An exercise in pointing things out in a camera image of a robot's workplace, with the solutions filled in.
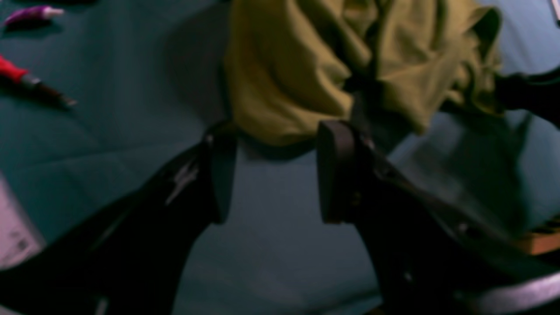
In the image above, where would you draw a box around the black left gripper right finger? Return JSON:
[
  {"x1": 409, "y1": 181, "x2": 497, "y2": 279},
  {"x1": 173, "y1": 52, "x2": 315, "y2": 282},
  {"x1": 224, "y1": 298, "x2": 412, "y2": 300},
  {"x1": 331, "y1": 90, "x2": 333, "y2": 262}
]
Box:
[{"x1": 317, "y1": 120, "x2": 559, "y2": 315}]

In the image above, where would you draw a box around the purple glue tube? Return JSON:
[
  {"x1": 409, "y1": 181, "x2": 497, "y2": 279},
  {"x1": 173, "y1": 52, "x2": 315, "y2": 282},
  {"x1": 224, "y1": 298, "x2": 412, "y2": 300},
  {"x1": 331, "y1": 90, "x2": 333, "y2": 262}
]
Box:
[{"x1": 4, "y1": 5, "x2": 65, "y2": 26}]

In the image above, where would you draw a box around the olive green t-shirt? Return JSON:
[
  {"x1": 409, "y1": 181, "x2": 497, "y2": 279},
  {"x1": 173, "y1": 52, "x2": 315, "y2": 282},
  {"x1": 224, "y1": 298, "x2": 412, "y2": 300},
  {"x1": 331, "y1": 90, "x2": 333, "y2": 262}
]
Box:
[{"x1": 224, "y1": 0, "x2": 505, "y2": 146}]

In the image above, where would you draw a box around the red handled screwdriver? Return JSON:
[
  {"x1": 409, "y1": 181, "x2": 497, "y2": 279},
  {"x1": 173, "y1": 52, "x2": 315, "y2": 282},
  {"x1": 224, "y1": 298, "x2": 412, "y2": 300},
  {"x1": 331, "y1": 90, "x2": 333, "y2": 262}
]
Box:
[{"x1": 0, "y1": 56, "x2": 77, "y2": 109}]

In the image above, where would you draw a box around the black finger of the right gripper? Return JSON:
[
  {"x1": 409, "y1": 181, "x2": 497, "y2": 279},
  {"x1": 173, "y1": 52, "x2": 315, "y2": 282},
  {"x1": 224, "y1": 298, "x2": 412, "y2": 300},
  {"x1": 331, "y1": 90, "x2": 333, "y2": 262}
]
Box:
[{"x1": 497, "y1": 67, "x2": 560, "y2": 128}]

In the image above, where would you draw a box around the blue table cloth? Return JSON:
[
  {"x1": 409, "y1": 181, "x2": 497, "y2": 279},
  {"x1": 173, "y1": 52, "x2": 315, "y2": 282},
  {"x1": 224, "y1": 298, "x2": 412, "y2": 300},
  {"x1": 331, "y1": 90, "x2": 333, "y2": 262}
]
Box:
[{"x1": 1, "y1": 0, "x2": 559, "y2": 315}]

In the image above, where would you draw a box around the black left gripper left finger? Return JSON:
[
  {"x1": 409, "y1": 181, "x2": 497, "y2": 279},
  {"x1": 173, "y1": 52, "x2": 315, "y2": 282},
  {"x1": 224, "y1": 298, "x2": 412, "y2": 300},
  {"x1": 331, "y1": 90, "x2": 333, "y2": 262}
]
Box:
[{"x1": 1, "y1": 121, "x2": 237, "y2": 315}]

